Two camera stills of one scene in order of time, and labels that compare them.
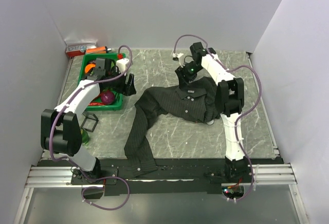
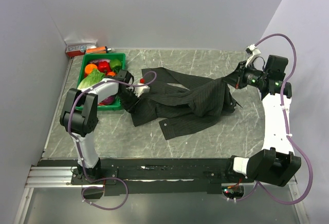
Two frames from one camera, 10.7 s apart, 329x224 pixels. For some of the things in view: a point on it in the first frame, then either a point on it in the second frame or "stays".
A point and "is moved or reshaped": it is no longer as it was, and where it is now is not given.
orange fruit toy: x=88 y=67 stays
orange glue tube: x=103 y=49 stays
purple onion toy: x=107 y=97 stays
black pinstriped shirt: x=197 y=100 is moved or reshaped
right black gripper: x=181 y=72 -> x=236 y=78
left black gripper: x=128 y=89 -> x=129 y=107
